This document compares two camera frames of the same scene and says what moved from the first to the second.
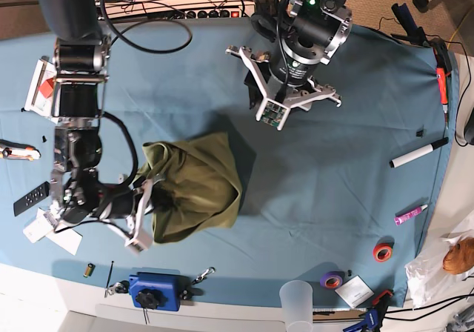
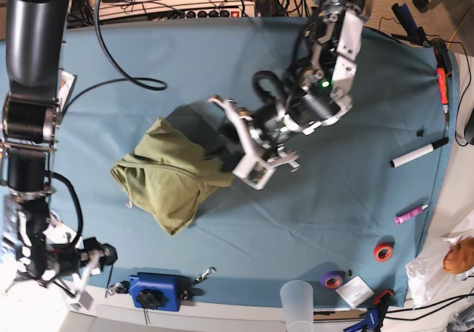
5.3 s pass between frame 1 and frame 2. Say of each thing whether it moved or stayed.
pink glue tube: stayed
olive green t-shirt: moved
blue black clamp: stayed
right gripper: moved
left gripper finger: moved
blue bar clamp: stayed
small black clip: stayed
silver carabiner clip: stayed
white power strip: stayed
